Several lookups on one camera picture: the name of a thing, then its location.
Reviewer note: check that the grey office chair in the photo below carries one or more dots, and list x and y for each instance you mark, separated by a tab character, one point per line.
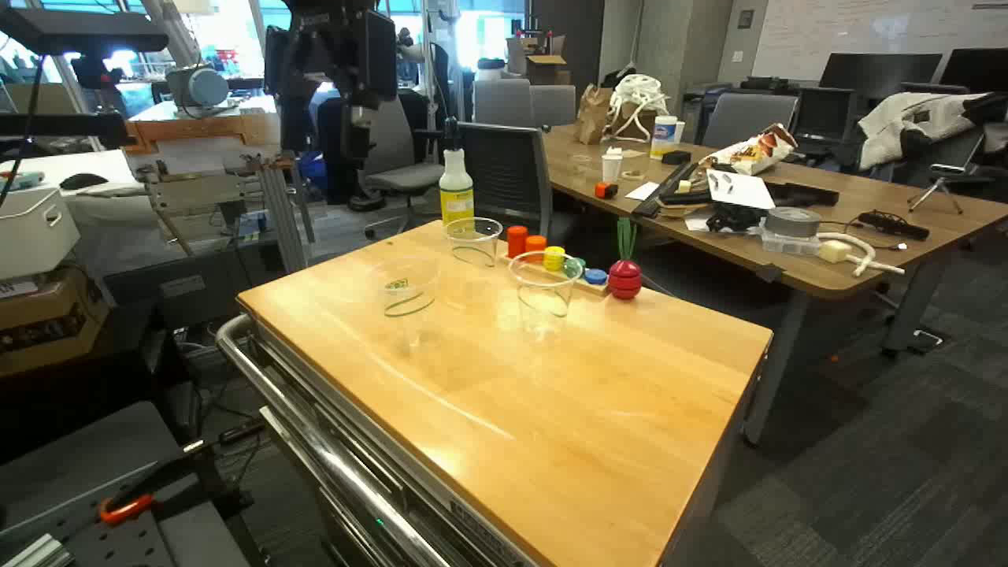
509	171

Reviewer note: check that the white pill bottle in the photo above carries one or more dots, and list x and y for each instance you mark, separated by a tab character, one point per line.
612	162

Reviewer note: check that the steel cart handle rail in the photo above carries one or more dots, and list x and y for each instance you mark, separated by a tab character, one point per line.
366	510

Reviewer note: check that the long wooden office desk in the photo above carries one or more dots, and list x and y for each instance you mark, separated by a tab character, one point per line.
575	171

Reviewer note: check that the white box device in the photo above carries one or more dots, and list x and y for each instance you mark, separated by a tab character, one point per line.
34	235

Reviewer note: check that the blue stacking cylinder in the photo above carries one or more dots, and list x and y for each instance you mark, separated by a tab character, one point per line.
594	277

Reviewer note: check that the wooden toy base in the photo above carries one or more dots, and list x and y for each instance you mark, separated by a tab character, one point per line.
596	289

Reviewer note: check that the yellow stacking cylinder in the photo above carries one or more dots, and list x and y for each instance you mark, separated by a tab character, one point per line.
553	258

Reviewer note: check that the snack chip bag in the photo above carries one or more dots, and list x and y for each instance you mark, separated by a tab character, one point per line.
756	153

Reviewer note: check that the black computer monitor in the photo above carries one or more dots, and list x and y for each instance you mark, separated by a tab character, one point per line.
873	78

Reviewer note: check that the brown paper bag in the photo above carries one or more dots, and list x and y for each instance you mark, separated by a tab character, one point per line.
594	115

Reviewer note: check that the grey tape roll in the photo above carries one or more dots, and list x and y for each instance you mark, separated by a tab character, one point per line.
791	223

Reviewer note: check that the orange stacking cylinder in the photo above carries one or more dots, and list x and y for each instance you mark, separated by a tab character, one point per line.
536	243

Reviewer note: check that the red stacking cylinder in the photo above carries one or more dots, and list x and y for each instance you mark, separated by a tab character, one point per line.
513	240

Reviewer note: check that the red toy apple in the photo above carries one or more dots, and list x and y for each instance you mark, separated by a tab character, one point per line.
624	277

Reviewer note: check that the yellow label spray bottle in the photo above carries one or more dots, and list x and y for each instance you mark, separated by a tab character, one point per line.
455	184

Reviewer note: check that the white paper sheet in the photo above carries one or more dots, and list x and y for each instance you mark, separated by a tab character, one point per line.
739	189

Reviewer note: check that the green stacking cylinder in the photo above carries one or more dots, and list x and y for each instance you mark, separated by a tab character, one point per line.
575	266

